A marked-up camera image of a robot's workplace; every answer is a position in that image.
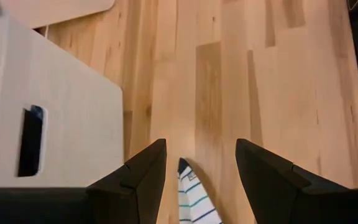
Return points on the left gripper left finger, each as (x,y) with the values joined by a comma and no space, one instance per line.
(141,186)

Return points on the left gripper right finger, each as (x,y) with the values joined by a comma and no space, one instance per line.
(275,193)

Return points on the small white striped sock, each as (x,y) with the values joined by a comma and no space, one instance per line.
(194,199)

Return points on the white perforated plastic basket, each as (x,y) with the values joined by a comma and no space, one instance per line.
(57,11)
(73,124)

